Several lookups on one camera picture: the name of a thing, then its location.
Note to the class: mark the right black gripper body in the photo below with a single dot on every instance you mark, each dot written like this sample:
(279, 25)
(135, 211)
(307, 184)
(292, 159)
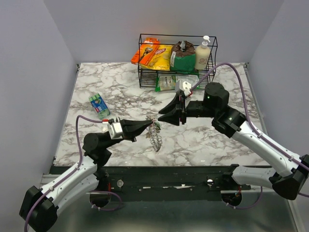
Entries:
(183, 111)

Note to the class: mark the cream lotion pump bottle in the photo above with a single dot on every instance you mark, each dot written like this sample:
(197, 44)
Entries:
(202, 54)

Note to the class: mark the key with green tag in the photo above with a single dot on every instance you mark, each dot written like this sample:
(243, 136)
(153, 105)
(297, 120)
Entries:
(157, 125)

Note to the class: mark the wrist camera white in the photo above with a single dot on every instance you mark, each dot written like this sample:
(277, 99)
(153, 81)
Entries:
(183, 87)
(115, 128)

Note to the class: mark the yellow chips bag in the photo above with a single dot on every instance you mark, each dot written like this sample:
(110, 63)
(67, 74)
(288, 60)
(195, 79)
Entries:
(160, 61)

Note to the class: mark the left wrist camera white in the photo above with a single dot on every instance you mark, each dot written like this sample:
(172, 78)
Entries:
(115, 128)

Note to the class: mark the green white snack bag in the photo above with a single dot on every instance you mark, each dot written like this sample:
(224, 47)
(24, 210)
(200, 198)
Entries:
(168, 82)

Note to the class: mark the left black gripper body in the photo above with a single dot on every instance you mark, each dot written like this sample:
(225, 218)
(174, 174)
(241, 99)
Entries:
(125, 134)

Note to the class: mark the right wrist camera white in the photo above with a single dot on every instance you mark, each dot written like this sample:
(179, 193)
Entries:
(183, 87)

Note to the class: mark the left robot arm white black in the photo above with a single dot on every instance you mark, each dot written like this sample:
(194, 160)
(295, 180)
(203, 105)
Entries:
(41, 206)

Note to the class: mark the green blue sponge pack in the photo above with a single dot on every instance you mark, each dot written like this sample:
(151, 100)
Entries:
(99, 106)

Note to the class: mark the orange razor box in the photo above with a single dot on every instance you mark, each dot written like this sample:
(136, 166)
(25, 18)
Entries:
(145, 52)

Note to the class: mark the metal toothed key ring disc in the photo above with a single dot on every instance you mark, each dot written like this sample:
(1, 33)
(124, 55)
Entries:
(153, 134)

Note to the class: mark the brown green coffee bag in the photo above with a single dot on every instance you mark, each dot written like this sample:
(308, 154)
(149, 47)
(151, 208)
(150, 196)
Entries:
(183, 57)

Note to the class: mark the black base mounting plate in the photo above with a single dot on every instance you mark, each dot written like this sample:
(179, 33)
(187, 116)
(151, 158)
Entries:
(132, 184)

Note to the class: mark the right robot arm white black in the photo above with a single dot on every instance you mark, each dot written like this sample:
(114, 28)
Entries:
(287, 172)

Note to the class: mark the black wire shelf rack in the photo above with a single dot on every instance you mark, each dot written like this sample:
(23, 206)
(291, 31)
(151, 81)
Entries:
(147, 77)

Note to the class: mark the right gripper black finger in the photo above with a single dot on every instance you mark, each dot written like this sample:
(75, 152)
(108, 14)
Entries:
(172, 117)
(173, 105)

